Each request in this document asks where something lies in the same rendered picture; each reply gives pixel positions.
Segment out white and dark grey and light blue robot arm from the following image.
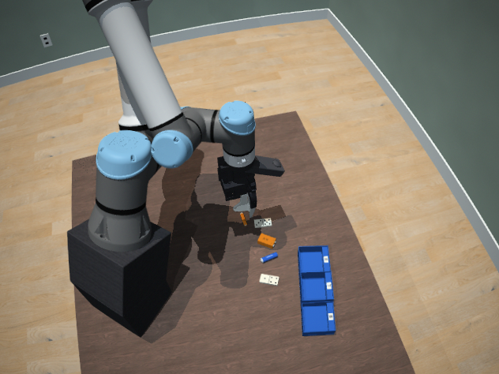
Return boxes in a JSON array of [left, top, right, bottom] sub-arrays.
[[82, 0, 285, 252]]

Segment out blue aa battery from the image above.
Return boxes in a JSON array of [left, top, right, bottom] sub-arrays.
[[261, 252, 278, 263]]

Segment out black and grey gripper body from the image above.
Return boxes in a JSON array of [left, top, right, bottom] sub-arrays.
[[217, 156, 257, 201]]

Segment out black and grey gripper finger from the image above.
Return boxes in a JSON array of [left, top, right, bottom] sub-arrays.
[[233, 186, 257, 218]]

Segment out blue rack of three bins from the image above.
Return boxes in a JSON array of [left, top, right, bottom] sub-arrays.
[[298, 245, 336, 336]]

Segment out white domino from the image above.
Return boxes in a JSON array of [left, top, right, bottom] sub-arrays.
[[254, 218, 272, 228], [260, 274, 279, 286]]

